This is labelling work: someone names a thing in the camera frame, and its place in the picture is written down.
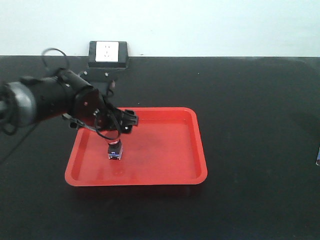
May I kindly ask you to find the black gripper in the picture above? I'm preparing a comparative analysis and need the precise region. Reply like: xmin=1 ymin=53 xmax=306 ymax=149
xmin=62 ymin=87 xmax=139 ymax=134

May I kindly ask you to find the red mushroom push button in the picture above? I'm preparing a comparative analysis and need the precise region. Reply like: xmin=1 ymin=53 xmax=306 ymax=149
xmin=107 ymin=140 xmax=123 ymax=160

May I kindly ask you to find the yellow mushroom push button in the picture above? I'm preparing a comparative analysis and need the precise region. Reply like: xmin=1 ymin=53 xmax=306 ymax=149
xmin=315 ymin=148 xmax=320 ymax=167

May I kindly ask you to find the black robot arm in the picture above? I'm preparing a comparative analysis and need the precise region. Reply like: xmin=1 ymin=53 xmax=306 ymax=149
xmin=0 ymin=68 xmax=139 ymax=135

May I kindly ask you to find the black white power socket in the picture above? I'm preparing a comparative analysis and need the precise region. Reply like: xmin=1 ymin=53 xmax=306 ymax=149
xmin=88 ymin=41 xmax=129 ymax=69

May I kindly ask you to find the red plastic tray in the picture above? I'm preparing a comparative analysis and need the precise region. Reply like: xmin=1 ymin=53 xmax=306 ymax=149
xmin=64 ymin=107 xmax=208 ymax=187

